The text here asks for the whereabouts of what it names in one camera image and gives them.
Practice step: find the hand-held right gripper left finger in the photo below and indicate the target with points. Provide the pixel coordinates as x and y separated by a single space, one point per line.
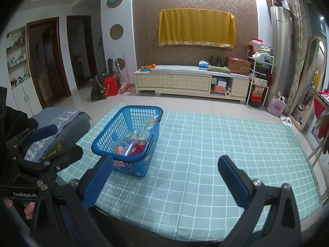
99 177

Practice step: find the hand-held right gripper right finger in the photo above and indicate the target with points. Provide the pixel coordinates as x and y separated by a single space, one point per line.
232 177

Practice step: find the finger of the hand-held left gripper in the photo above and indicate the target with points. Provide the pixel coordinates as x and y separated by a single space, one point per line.
43 132
66 155

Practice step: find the blue plastic basket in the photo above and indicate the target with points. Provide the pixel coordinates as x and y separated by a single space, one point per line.
128 168

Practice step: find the orange snack packet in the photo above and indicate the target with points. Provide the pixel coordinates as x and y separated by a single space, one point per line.
120 150

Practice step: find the lavender snack packet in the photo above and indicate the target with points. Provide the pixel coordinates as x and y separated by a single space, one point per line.
128 148

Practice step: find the purple snack packet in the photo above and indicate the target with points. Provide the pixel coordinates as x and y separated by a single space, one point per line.
136 153

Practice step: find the red packet of orange chips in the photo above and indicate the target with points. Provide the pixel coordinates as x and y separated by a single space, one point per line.
141 146

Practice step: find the clear biscuit packet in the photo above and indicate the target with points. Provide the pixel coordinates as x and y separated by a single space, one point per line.
141 135

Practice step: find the pale wafer packet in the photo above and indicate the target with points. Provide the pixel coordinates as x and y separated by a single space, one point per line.
151 120

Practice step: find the person's left hand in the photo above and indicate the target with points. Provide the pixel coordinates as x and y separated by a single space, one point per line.
29 209

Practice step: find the dark cloth yellow print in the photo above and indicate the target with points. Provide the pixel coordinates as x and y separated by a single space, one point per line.
55 150

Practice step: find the grey lace cover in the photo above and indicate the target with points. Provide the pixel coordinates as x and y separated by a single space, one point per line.
64 119

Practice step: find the grey sofa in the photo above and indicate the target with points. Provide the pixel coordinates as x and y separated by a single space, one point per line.
77 128

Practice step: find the teal checked tablecloth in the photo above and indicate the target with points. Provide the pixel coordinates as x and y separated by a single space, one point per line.
218 133

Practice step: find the dark wooden door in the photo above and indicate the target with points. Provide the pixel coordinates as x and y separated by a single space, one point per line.
54 64

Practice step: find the black bag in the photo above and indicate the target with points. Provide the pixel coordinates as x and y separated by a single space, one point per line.
97 88

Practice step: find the white slippers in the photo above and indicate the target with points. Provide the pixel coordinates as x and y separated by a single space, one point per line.
285 121

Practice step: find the red bag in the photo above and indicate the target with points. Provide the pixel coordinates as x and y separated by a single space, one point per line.
111 86

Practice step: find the pink bag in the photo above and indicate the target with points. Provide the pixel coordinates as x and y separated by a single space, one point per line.
276 106

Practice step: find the white paper roll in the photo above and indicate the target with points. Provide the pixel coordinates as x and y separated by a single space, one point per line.
227 93

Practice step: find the orange box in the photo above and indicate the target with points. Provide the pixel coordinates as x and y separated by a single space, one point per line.
219 89

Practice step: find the pink broom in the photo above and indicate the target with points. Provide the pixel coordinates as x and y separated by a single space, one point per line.
126 88

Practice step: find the dark wooden doorway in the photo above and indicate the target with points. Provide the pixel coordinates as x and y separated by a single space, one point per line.
82 51

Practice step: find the printed snack bag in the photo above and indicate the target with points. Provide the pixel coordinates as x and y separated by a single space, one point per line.
258 91

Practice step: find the wooden drying rack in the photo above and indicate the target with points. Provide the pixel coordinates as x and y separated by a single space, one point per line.
318 149

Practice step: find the pale blue box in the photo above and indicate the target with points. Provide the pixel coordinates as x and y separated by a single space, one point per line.
222 83

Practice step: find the white metal shelf rack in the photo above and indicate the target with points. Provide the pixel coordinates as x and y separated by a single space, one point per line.
248 82

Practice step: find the white mop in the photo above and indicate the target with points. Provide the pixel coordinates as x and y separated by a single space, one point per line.
118 68

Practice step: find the red garment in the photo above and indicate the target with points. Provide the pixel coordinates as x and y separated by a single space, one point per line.
322 123

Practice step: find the cream television cabinet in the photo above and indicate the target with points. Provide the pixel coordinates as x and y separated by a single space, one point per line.
180 82

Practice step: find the green cushion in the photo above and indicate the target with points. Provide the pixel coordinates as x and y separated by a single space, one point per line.
219 69

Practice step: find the brown cardboard box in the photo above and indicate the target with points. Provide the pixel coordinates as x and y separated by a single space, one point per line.
239 66

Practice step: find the blue tissue box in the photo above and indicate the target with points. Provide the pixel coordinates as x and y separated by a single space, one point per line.
203 64

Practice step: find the black router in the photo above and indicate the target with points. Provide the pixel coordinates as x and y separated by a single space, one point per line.
216 61

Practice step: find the blue plate of oranges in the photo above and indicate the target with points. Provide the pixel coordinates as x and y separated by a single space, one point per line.
147 68

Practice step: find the pink garment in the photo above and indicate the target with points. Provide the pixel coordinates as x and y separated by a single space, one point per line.
324 94

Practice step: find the arched standing mirror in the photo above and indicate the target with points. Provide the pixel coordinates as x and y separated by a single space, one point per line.
304 64

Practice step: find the silver standing air conditioner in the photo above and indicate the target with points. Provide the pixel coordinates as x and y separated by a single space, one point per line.
281 51

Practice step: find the red and white box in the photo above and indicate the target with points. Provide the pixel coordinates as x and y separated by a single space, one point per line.
256 43

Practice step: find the patterned beige curtain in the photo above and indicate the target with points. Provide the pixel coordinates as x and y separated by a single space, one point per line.
299 43

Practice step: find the yellow cloth cover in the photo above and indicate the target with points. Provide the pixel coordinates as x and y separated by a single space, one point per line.
195 27

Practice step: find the white wall cabinet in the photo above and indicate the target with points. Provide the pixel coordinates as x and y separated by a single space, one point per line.
25 97

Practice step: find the round brown wall plaque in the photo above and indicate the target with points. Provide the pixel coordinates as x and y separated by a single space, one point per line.
116 32

